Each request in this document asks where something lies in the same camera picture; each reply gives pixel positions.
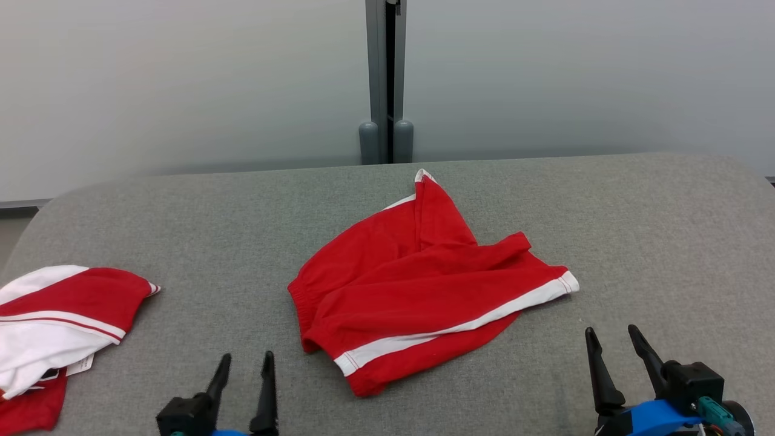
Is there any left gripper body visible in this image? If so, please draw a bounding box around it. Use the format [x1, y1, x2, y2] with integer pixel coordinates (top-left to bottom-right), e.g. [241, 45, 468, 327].
[156, 393, 220, 436]

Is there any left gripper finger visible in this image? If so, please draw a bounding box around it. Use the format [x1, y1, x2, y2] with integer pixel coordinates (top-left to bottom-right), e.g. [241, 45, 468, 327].
[205, 353, 233, 418]
[249, 351, 280, 435]

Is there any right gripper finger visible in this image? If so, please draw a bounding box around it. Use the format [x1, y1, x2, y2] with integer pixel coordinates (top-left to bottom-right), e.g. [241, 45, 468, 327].
[584, 327, 627, 416]
[627, 325, 670, 398]

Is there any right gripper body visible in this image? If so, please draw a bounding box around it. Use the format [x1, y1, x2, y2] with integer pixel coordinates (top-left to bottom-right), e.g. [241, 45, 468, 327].
[663, 361, 756, 436]

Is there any red white basketball jersey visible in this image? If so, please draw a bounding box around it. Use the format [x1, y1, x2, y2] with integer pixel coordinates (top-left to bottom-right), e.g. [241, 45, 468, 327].
[0, 265, 162, 436]

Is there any red shorts white stripe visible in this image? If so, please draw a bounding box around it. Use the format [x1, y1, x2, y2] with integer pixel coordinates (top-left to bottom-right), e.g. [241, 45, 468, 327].
[287, 169, 580, 398]

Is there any grey partition post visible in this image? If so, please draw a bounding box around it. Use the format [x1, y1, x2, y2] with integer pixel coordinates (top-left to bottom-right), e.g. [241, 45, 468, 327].
[358, 0, 388, 165]
[393, 0, 415, 164]

